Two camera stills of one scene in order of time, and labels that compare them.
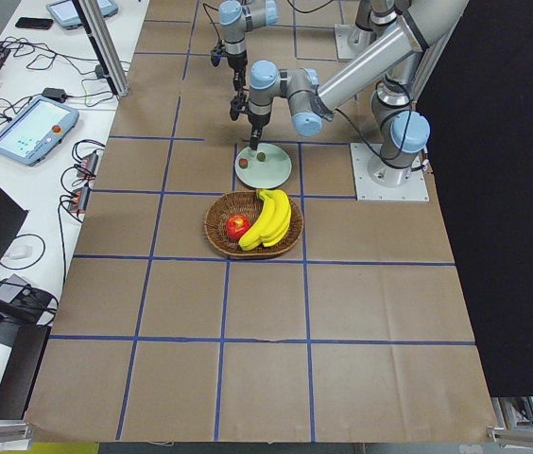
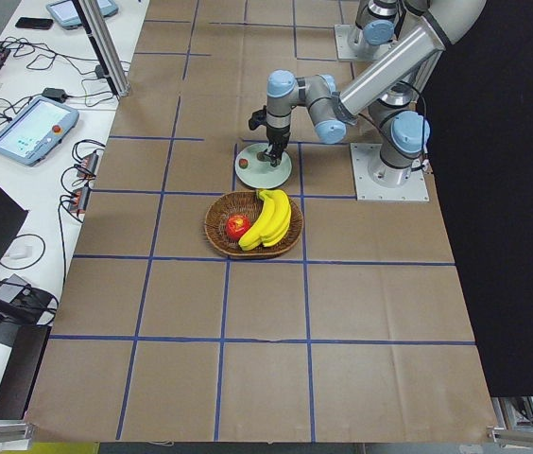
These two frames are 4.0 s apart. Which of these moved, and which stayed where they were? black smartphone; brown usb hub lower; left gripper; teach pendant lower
Moved: left gripper
Stayed: black smartphone; teach pendant lower; brown usb hub lower
